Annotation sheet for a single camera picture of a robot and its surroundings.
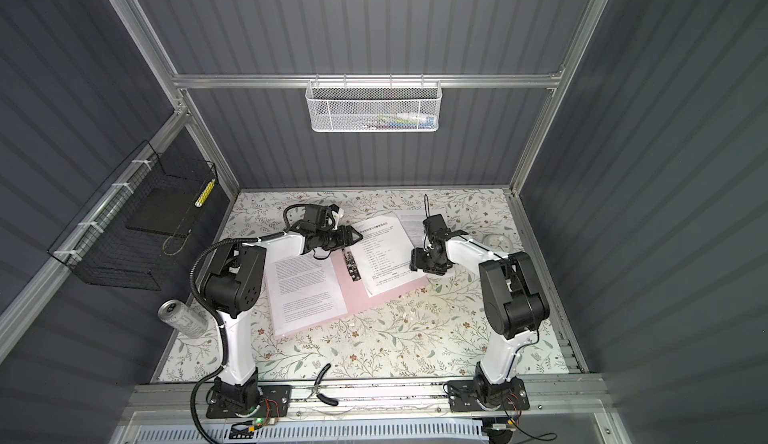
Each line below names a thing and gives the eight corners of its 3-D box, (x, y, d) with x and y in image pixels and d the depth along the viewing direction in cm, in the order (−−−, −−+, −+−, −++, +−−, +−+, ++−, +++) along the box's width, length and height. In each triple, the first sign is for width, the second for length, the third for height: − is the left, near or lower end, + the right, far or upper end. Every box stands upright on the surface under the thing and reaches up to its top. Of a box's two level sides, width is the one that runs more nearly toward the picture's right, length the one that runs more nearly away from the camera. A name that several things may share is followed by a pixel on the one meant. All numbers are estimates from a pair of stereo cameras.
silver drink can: (184, 333, 86) (153, 314, 75) (195, 317, 89) (167, 297, 78) (202, 339, 85) (173, 321, 74) (212, 323, 88) (186, 303, 77)
